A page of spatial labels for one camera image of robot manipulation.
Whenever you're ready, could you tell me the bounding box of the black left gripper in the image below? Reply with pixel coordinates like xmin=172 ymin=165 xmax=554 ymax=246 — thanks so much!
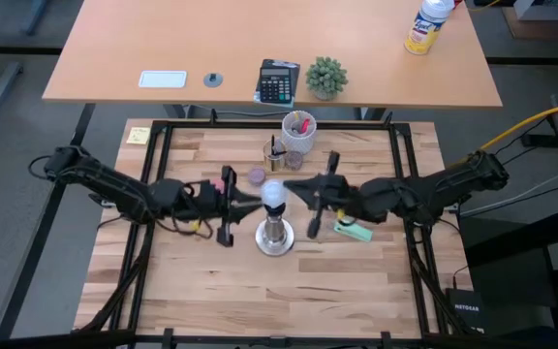
xmin=181 ymin=165 xmax=264 ymax=247

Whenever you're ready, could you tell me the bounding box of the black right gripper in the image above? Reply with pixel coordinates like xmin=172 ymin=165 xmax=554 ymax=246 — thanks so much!
xmin=282 ymin=150 xmax=360 ymax=240

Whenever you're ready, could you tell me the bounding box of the white lightbulb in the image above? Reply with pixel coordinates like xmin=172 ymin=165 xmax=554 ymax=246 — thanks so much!
xmin=259 ymin=178 xmax=291 ymax=207

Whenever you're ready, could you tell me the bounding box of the silver metal table lamp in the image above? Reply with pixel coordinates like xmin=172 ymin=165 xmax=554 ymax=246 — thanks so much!
xmin=254 ymin=202 xmax=296 ymax=258

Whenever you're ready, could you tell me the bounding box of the purple glitter tape roll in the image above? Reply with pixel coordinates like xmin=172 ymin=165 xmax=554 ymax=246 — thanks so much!
xmin=284 ymin=150 xmax=305 ymax=172

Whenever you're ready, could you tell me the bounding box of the white ribbed pen cup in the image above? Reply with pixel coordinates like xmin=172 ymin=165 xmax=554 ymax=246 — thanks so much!
xmin=280 ymin=110 xmax=319 ymax=156

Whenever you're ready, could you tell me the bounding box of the black pen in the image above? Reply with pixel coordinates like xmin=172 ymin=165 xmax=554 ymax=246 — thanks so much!
xmin=269 ymin=134 xmax=288 ymax=159

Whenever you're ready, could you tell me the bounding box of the mint green stapler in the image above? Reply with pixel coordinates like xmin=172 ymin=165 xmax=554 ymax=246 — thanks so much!
xmin=332 ymin=218 xmax=375 ymax=243

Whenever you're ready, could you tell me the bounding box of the black calculator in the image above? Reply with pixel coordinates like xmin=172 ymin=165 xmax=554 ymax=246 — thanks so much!
xmin=258 ymin=65 xmax=294 ymax=105
xmin=253 ymin=58 xmax=302 ymax=109

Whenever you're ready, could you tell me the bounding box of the potted green succulent plant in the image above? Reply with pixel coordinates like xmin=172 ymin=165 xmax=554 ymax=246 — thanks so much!
xmin=304 ymin=55 xmax=350 ymax=102

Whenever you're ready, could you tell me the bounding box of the grey desk grommet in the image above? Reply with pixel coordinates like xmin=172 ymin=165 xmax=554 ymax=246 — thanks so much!
xmin=202 ymin=72 xmax=225 ymax=89

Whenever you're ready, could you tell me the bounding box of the yellow sticky note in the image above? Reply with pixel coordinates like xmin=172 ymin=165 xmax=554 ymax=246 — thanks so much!
xmin=125 ymin=126 xmax=152 ymax=146

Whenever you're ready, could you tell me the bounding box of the white rectangular tray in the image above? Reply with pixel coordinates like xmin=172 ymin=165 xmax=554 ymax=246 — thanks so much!
xmin=138 ymin=70 xmax=189 ymax=89

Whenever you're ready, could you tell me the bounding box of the orange wooden desk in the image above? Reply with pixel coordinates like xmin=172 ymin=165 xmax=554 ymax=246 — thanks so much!
xmin=41 ymin=0 xmax=504 ymax=111

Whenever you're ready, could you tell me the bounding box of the Lysol wipes canister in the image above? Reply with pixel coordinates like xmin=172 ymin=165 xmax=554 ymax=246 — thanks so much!
xmin=403 ymin=0 xmax=456 ymax=56

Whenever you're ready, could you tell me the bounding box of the grey box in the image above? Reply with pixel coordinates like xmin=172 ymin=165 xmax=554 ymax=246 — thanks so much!
xmin=512 ymin=0 xmax=558 ymax=22

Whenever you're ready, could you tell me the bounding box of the gold wire mesh cup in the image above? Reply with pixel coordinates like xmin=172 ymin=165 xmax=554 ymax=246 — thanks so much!
xmin=262 ymin=138 xmax=289 ymax=174

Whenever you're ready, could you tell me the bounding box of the black Netgear network switch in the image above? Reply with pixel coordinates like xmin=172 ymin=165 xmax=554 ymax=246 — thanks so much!
xmin=444 ymin=287 xmax=487 ymax=336

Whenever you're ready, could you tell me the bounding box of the thick yellow cable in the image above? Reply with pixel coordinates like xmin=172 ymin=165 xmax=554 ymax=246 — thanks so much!
xmin=460 ymin=96 xmax=558 ymax=164

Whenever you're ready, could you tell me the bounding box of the thin yellow hanging cable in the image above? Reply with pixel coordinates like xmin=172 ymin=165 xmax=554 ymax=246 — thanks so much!
xmin=466 ymin=0 xmax=503 ymax=12

